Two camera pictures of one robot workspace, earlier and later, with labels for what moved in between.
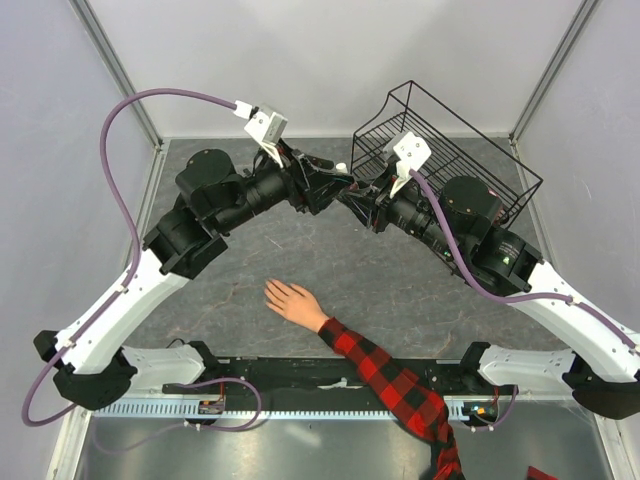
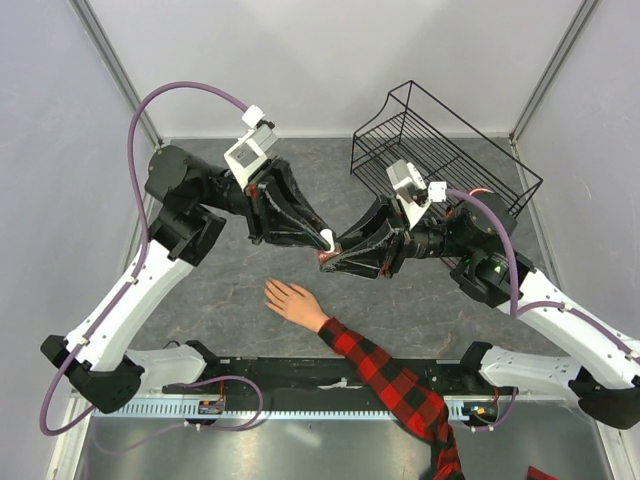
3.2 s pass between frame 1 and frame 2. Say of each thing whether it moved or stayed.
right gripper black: moved
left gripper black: moved
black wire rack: stayed
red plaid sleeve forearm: stayed
